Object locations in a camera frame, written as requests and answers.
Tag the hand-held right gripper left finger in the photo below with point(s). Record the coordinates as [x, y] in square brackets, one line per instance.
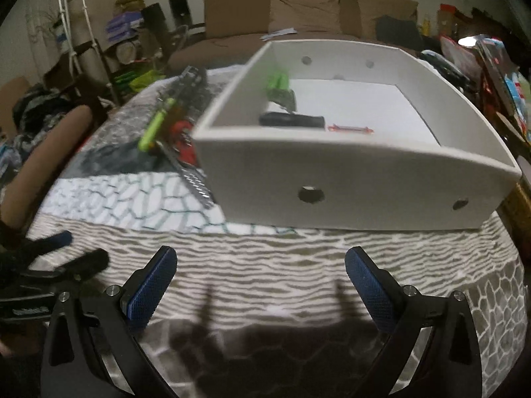
[151, 286]

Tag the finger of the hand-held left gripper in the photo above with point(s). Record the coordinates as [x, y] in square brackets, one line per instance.
[49, 242]
[87, 263]

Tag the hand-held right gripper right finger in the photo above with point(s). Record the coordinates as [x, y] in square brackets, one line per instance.
[369, 288]

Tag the white box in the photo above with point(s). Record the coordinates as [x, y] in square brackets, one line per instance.
[352, 182]

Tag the green plastic bit holder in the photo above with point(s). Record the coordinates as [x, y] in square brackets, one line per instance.
[278, 85]

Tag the red plastic bit holder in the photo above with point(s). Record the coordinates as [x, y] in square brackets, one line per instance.
[182, 141]

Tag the green screwdriver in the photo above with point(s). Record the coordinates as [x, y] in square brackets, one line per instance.
[155, 128]

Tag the wicker basket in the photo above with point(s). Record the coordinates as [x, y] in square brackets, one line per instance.
[518, 215]

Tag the round white disc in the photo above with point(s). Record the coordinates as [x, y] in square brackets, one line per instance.
[126, 52]

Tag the cluttered storage shelf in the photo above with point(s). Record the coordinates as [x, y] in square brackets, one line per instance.
[141, 54]

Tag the potted plant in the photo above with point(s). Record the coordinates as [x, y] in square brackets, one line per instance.
[41, 23]

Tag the stack of blue boxes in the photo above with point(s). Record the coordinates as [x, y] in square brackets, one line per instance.
[121, 24]

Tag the black white handheld device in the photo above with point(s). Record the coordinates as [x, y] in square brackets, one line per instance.
[444, 68]

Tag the white metal stand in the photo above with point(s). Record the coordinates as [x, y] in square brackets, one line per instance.
[62, 8]

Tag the pile of colourful packages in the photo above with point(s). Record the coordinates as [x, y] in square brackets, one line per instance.
[498, 83]

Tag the brown sofa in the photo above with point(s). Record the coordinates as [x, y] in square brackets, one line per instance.
[215, 49]

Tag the black speaker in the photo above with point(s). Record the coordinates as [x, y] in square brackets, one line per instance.
[154, 16]
[178, 10]

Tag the yellow green bag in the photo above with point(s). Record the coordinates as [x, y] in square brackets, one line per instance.
[128, 3]

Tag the dark grey cushion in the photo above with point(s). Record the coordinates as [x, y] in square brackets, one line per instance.
[396, 29]

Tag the white paper sheet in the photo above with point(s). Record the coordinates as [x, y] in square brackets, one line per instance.
[278, 35]

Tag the yellow bottle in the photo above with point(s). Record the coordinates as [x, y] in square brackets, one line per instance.
[426, 25]

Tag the red topped box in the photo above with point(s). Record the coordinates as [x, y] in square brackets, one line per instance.
[447, 18]

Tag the light brown sofa cushion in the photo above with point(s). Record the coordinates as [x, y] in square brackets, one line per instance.
[307, 4]
[381, 4]

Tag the metal socket rail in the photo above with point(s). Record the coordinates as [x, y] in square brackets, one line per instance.
[199, 186]

